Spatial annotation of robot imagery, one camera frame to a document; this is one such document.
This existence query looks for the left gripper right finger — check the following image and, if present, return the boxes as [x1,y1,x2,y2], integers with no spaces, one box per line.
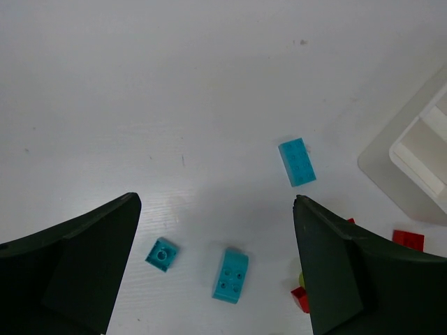
[293,195,446,334]

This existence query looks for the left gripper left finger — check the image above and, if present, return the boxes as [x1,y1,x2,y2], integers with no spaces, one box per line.
[1,193,141,334]

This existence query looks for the long green lego brick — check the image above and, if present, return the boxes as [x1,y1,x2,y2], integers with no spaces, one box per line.
[298,272,305,289]

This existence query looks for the long red lego brick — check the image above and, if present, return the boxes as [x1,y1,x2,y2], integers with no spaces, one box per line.
[392,230,425,252]

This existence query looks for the green red curved lego stack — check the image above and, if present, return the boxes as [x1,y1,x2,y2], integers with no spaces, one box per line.
[291,286,310,313]

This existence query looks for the small teal lego brick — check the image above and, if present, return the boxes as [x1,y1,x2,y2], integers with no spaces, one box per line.
[145,237,179,272]

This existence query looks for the curved teal lego brick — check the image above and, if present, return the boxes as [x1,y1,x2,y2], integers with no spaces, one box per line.
[212,248,249,304]

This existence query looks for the white divided container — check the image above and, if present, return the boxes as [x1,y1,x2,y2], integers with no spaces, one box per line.
[358,66,446,225]

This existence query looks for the long teal lego brick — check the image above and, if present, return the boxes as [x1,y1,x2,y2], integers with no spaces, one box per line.
[278,138,316,187]

